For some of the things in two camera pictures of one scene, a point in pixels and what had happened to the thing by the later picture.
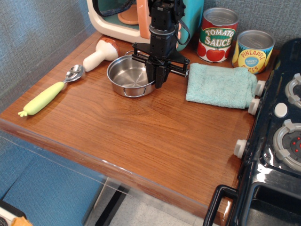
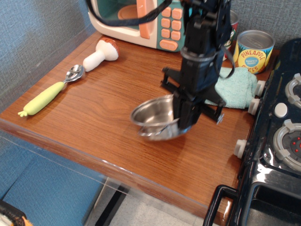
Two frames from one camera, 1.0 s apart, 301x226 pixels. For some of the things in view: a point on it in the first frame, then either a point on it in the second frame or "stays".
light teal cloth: [222, 86] stays
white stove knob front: [239, 148] stays
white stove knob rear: [260, 87] stays
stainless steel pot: [129, 76] to [155, 116]
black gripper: [162, 50] to [198, 78]
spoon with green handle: [73, 73] stays
